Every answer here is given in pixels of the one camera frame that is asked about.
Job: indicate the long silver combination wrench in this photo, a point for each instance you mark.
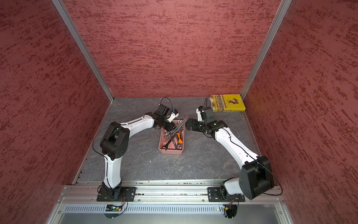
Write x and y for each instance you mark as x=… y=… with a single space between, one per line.
x=171 y=140

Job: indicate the orange handled adjustable wrench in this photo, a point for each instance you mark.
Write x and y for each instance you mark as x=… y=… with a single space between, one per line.
x=180 y=142

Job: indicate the right aluminium corner post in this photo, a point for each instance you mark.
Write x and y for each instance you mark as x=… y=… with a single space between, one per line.
x=274 y=27

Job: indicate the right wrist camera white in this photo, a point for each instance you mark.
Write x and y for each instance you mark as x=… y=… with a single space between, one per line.
x=205 y=114

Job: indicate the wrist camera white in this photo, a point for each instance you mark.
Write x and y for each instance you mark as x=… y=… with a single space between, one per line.
x=205 y=114
x=166 y=111

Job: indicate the pink plastic storage box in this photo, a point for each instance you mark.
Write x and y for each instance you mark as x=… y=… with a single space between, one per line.
x=164 y=139

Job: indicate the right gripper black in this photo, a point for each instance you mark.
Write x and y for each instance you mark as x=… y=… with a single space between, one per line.
x=195 y=122

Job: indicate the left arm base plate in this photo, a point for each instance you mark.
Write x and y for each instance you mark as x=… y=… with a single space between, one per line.
x=118 y=195

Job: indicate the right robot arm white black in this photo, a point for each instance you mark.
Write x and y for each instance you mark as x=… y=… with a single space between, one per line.
x=256 y=175

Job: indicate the left aluminium corner post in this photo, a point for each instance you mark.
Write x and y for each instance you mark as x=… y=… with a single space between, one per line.
x=65 y=15

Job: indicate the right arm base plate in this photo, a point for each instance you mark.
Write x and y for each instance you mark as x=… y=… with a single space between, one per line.
x=219 y=194

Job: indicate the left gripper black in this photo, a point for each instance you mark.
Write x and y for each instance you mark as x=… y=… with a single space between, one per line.
x=169 y=128

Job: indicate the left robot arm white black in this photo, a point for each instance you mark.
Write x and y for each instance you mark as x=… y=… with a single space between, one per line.
x=114 y=145

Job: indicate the controller board with wires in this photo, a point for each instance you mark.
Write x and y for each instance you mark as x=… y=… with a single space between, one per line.
x=230 y=209
x=112 y=211

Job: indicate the yellow cardboard box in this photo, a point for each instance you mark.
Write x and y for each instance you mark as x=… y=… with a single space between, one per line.
x=227 y=103

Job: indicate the aluminium front rail frame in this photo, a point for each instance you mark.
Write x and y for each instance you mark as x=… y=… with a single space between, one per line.
x=153 y=195

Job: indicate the left controller board with wires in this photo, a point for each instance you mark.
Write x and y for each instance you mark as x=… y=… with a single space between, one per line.
x=112 y=211

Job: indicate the aluminium corner post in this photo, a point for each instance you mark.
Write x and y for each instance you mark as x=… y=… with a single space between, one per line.
x=274 y=27
x=65 y=15

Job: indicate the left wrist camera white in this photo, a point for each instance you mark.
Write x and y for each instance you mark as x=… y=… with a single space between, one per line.
x=166 y=111

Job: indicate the right controller board with wires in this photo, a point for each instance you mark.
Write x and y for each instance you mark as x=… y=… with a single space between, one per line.
x=230 y=209

